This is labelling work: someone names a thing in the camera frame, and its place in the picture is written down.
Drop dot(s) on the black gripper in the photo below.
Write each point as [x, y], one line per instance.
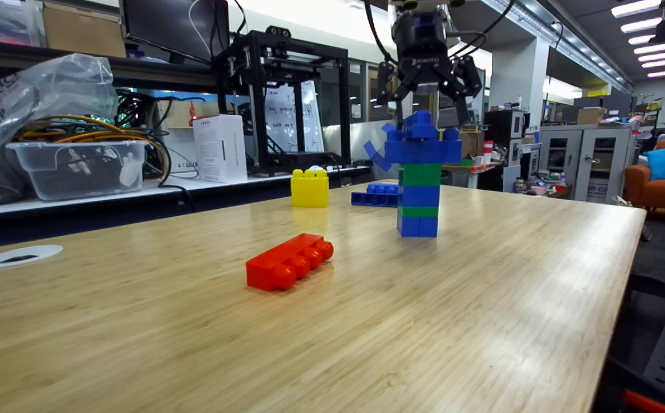
[422, 43]

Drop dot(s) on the long blue toy block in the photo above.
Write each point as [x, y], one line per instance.
[448, 151]
[421, 128]

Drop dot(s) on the wide blue toy block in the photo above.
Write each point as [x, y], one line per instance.
[384, 186]

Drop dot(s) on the narrow blue toy block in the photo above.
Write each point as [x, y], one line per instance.
[371, 201]

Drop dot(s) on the blue green stacked block tower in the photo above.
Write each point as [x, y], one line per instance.
[419, 222]

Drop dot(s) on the yellow toy block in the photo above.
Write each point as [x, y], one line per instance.
[311, 192]

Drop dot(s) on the long red toy block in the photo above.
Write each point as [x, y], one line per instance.
[288, 264]

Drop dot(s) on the blue slanted bar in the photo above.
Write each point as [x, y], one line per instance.
[376, 156]

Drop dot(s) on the grey cabinet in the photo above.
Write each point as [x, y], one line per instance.
[586, 163]

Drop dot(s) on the ceiling light panel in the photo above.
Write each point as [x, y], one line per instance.
[655, 50]
[646, 25]
[642, 11]

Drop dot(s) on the white cardboard box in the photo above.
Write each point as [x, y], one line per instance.
[222, 151]

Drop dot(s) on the orange couch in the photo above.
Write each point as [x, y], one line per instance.
[656, 195]

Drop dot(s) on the white workbench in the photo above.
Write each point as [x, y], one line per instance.
[195, 186]

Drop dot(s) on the black monitor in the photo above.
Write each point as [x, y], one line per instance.
[172, 25]

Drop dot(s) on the cardboard box on shelf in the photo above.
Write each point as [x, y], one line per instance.
[83, 31]

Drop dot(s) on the black red chair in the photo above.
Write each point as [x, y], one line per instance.
[655, 358]

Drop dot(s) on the clear plastic storage bin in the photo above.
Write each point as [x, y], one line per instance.
[71, 172]

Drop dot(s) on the clear plastic bag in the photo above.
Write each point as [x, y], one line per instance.
[58, 89]

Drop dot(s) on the black 3D printer frame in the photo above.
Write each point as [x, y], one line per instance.
[257, 99]

